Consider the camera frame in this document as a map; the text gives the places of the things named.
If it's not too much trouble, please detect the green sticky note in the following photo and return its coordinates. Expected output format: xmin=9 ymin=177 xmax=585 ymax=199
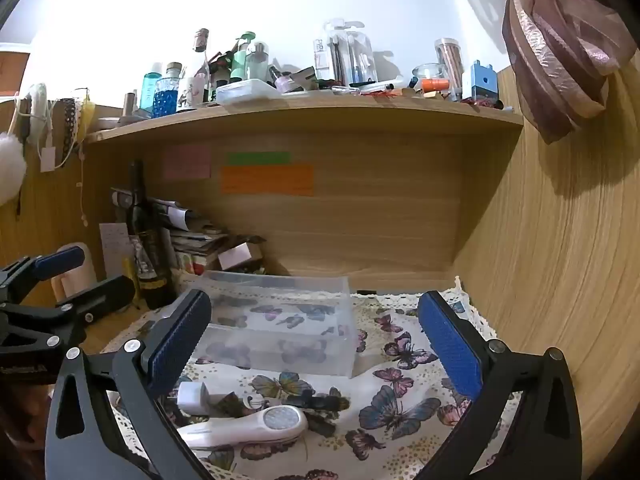
xmin=226 ymin=151 xmax=291 ymax=165

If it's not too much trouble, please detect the white fluffy pompom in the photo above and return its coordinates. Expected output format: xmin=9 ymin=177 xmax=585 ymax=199
xmin=0 ymin=132 xmax=26 ymax=206

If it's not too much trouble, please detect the stack of magazines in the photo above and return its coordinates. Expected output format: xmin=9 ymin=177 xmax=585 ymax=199
xmin=112 ymin=187 xmax=267 ymax=277

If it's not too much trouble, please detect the white note paper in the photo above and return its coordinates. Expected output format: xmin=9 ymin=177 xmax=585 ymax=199
xmin=98 ymin=222 xmax=132 ymax=281

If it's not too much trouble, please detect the jar of blue beads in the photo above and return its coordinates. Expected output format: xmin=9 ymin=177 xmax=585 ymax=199
xmin=152 ymin=77 xmax=180 ymax=119

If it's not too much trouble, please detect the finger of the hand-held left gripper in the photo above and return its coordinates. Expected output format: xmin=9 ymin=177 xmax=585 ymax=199
xmin=0 ymin=245 xmax=86 ymax=306
xmin=59 ymin=275 xmax=136 ymax=324

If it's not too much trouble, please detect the tall clear bottle brown cap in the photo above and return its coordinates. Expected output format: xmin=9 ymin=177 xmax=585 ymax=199
xmin=193 ymin=28 xmax=211 ymax=79

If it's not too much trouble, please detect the clear blister pack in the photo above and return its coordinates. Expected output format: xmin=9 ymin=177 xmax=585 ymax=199
xmin=325 ymin=18 xmax=379 ymax=86

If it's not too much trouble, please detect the orange sticky note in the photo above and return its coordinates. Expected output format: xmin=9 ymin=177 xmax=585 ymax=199
xmin=219 ymin=164 xmax=315 ymax=197

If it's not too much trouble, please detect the turquoise liquid bottle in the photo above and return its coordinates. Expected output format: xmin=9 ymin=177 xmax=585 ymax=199
xmin=139 ymin=62 xmax=164 ymax=111

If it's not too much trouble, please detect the small pink white box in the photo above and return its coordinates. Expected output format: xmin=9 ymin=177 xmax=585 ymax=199
xmin=217 ymin=242 xmax=264 ymax=271

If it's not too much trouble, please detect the clear rectangular lidded container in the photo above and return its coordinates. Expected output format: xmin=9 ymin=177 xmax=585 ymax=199
xmin=215 ymin=78 xmax=279 ymax=106

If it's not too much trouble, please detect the frosted clear bottle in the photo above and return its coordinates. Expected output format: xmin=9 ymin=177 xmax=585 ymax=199
xmin=245 ymin=42 xmax=271 ymax=81

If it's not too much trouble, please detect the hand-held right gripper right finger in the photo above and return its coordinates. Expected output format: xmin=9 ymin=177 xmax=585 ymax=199
xmin=417 ymin=290 xmax=583 ymax=480

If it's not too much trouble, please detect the cream cylinder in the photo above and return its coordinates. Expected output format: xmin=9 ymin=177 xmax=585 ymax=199
xmin=50 ymin=242 xmax=99 ymax=307

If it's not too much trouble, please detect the clear plastic storage box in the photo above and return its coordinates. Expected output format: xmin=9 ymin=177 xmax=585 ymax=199
xmin=189 ymin=270 xmax=359 ymax=379

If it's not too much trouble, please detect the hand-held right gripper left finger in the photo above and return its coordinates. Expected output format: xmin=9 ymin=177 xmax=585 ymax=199
xmin=45 ymin=289 xmax=216 ymax=480

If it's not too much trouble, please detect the clear tube of copper sticks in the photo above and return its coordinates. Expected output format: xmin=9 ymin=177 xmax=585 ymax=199
xmin=434 ymin=37 xmax=466 ymax=96

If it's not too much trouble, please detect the dark wine bottle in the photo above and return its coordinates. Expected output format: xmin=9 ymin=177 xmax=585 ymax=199
xmin=127 ymin=160 xmax=177 ymax=311

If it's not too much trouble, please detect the white handheld callus remover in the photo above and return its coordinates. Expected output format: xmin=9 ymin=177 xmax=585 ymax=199
xmin=177 ymin=404 xmax=309 ymax=450

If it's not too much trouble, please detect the white printed mug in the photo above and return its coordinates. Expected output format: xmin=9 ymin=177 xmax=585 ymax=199
xmin=177 ymin=75 xmax=207 ymax=111

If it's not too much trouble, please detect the empty glass jar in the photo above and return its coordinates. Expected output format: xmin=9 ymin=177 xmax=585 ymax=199
xmin=412 ymin=63 xmax=446 ymax=92

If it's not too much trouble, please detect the wooden shelf board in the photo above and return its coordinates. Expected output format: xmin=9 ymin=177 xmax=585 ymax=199
xmin=82 ymin=89 xmax=524 ymax=147

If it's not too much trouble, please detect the butterfly print tablecloth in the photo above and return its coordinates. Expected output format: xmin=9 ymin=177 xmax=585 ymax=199
xmin=100 ymin=276 xmax=523 ymax=480

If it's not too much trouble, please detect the dark flat clip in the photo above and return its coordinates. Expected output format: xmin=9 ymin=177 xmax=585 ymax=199
xmin=304 ymin=412 xmax=337 ymax=437

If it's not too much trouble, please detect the pink sticky note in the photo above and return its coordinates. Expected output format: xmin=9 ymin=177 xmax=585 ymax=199
xmin=162 ymin=144 xmax=212 ymax=180

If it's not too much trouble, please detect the green pump bottle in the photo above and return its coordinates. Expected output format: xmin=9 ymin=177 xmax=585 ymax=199
xmin=230 ymin=32 xmax=256 ymax=81

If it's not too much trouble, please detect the white charger plug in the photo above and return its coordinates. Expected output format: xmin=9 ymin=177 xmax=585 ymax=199
xmin=175 ymin=381 xmax=209 ymax=416

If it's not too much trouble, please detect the blue and white box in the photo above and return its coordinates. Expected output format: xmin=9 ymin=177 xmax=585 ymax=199
xmin=469 ymin=60 xmax=500 ymax=101

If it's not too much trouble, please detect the lace ribbon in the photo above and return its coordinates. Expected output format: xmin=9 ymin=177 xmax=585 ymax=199
xmin=59 ymin=97 xmax=96 ymax=169

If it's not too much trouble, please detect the mauve knotted curtain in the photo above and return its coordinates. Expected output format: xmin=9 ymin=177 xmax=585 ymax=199
xmin=502 ymin=0 xmax=639 ymax=145

